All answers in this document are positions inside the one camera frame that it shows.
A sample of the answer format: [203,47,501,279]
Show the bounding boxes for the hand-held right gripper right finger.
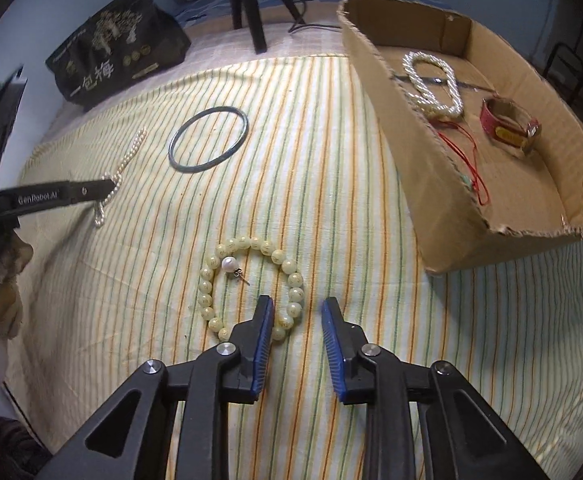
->
[320,297,552,480]

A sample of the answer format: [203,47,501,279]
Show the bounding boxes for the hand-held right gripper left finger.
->
[36,295,276,480]

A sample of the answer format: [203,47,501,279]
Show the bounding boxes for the thin pearl strand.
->
[93,127,148,228]

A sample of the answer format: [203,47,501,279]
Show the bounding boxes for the pale green bead bracelet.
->
[198,235,306,343]

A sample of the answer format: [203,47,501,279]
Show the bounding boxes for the pearl stud earring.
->
[222,256,251,287]

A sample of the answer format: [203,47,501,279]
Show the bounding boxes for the red cord jade pendant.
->
[434,120,492,206]

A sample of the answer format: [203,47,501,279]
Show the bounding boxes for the cardboard box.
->
[336,0,583,275]

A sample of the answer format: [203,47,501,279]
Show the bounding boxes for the thick twisted pearl necklace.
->
[401,51,465,121]

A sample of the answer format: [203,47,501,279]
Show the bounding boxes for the person's left hand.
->
[0,229,35,342]

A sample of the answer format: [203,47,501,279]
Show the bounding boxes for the black bangle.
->
[168,106,249,173]

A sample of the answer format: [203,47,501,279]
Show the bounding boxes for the black snack bag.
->
[46,0,191,111]

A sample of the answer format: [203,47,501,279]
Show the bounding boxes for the yellow striped cloth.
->
[2,52,583,480]

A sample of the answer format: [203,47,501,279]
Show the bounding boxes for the black tripod legs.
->
[226,0,285,55]

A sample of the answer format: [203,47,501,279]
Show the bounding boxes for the black shoe rack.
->
[541,42,583,107]

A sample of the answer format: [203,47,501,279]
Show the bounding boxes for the black cable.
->
[254,0,343,34]

